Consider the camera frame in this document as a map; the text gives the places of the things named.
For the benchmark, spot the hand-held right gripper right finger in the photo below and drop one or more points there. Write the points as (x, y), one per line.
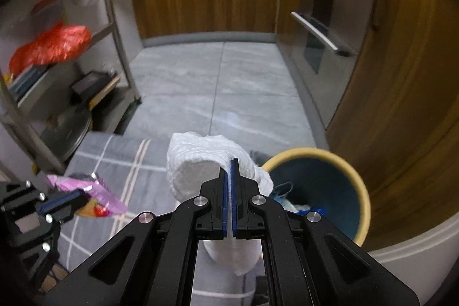
(235, 200)

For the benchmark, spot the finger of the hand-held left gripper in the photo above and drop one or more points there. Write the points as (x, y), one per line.
(59, 202)
(66, 211)

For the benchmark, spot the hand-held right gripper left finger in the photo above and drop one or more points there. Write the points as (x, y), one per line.
(225, 200)

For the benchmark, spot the pink snack wrapper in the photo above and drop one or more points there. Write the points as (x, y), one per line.
(104, 198)

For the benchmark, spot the white paper towel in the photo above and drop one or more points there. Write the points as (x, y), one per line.
(200, 162)

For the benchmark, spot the blue face mask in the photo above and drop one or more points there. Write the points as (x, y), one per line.
(283, 198)

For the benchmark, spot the teal bin with yellow rim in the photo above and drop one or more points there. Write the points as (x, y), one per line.
(333, 191)

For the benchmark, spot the round metal pot lid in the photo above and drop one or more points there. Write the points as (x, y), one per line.
(68, 134)

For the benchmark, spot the grey checked floor mat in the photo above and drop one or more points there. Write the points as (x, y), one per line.
(118, 162)

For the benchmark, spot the wooden board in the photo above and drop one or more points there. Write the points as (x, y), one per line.
(107, 91)

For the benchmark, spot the black box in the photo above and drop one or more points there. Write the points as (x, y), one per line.
(91, 83)

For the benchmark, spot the blue flat box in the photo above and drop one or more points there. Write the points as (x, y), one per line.
(30, 78)

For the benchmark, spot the crumpled red plastic bag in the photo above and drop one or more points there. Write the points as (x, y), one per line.
(53, 44)

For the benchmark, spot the metal shelf rack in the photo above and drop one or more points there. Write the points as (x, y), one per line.
(96, 40)

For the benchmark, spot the plastic container with red lid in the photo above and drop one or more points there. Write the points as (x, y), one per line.
(46, 10)

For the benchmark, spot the stainless built-in oven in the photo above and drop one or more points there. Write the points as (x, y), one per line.
(322, 5)

